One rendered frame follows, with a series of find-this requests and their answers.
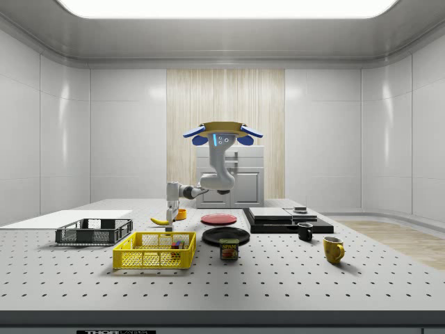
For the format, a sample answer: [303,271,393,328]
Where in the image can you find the yellow basket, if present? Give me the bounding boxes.
[112,231,197,270]

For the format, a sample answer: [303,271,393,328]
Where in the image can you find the red plate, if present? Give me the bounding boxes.
[200,213,238,225]

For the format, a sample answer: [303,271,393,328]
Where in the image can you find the black plate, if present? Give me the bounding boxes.
[201,226,251,246]

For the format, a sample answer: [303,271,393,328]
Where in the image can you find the flat-sided can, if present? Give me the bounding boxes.
[218,238,241,261]

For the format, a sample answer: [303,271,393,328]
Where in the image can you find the dark grey basket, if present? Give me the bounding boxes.
[55,218,134,247]

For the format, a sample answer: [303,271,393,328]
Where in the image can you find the white cabinet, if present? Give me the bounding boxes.
[195,145,266,209]

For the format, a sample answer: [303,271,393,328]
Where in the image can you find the white board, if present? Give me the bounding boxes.
[0,209,134,230]

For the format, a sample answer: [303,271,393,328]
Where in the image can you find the black stove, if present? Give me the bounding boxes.
[242,206,335,234]

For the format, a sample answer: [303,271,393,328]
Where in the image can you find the black mug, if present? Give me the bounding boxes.
[297,222,314,242]

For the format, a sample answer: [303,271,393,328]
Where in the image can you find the yellow mug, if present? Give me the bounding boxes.
[323,236,346,264]

